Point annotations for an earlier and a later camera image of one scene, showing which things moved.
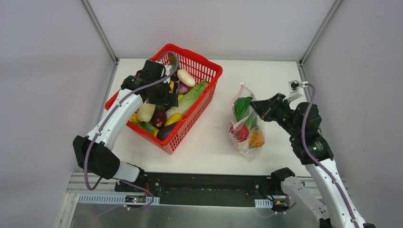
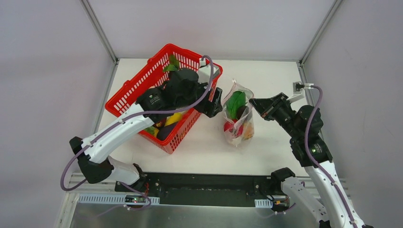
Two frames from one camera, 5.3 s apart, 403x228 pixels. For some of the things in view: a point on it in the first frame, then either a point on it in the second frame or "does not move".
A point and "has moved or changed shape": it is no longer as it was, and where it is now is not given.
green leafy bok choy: (244, 115) → (237, 99)
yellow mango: (172, 118) does not move
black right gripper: (271, 109) does not move
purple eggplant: (165, 131) does not move
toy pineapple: (256, 139) → (248, 130)
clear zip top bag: (246, 128) has moved or changed shape
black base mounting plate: (204, 189) does not move
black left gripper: (171, 95) → (210, 102)
